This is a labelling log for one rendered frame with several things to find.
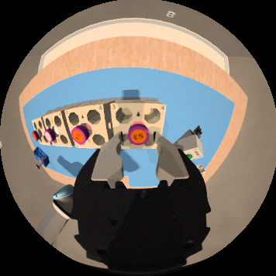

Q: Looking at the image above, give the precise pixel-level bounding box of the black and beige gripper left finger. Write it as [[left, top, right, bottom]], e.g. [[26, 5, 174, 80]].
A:
[[71, 131, 124, 220]]

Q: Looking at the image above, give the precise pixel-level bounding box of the blue bench mat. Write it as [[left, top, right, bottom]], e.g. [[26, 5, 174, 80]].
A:
[[22, 67, 235, 187]]

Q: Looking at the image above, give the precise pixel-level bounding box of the dark blue tube rack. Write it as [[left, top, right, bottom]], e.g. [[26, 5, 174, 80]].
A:
[[33, 147, 50, 167]]

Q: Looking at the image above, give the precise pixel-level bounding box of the clear graduated tube with yellow liquid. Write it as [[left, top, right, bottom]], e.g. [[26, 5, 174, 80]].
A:
[[32, 129, 42, 141]]

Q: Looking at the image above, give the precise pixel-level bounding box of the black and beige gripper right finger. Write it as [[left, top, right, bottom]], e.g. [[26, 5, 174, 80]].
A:
[[154, 131, 211, 214]]

